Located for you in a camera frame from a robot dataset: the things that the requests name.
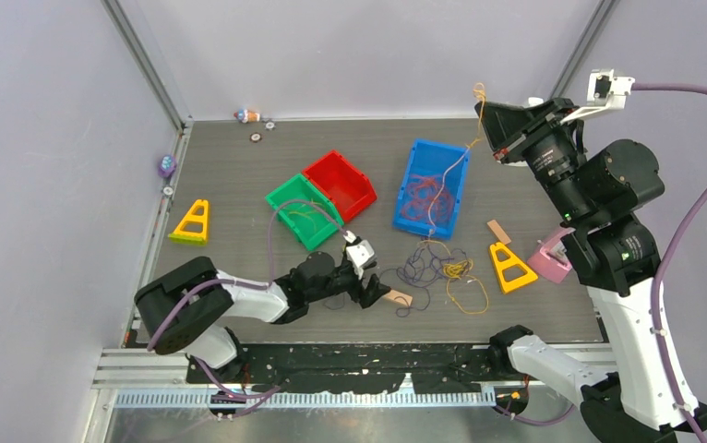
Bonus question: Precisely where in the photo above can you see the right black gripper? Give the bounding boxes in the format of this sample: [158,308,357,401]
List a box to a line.
[474,95,593,224]

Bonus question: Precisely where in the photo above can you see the yellow cable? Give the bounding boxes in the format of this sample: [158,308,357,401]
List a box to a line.
[425,82,489,240]

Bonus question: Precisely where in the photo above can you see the orange yellow purple cables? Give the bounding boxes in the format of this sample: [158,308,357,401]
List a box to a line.
[392,239,490,319]

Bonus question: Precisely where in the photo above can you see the red orange cable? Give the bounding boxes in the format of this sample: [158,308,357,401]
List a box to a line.
[399,173,456,227]

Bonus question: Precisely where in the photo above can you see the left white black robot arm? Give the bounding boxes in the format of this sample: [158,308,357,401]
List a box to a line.
[134,252,391,382]

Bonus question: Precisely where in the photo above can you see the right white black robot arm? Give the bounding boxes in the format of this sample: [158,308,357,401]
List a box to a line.
[475,98,707,442]

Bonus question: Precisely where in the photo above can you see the white metronome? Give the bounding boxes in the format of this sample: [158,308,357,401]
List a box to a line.
[524,97,545,107]

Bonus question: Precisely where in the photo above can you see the orange wooden block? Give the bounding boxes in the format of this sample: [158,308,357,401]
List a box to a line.
[382,290,413,307]

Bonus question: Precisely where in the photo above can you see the green plastic bin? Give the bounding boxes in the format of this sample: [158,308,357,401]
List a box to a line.
[265,174,344,251]

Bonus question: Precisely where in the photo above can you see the red plastic bin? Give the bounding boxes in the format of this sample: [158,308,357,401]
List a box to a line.
[302,150,377,223]

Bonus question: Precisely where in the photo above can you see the blue plastic bin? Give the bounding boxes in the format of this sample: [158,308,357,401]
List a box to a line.
[392,139,471,240]

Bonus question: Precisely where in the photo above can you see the small orange block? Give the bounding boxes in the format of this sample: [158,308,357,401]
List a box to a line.
[486,220,511,245]

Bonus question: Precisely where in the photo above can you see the pink metronome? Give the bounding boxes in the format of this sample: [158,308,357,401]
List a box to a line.
[527,227,573,283]

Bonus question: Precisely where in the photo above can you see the small figurine toy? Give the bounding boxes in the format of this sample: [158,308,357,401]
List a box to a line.
[233,108,262,124]

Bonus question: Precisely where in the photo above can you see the purple round toy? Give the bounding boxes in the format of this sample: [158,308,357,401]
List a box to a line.
[158,154,177,179]

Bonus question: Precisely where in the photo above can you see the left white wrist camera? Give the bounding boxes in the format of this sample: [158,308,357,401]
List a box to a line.
[341,230,377,281]

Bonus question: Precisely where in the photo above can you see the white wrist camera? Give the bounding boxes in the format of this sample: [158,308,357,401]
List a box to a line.
[341,230,377,281]
[560,69,636,124]

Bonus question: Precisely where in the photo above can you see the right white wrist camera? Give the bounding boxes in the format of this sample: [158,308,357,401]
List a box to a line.
[560,69,636,124]

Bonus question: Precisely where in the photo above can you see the right yellow triangle frame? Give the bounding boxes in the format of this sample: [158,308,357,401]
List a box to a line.
[489,242,538,294]

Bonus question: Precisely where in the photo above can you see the yellow triangle frame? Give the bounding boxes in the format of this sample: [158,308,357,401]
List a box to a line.
[168,199,210,246]
[489,242,538,294]

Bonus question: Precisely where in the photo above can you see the left yellow triangle frame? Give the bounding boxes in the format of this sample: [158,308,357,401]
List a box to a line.
[168,199,210,246]

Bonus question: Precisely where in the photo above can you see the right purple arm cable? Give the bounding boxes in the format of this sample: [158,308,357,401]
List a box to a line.
[494,82,707,443]

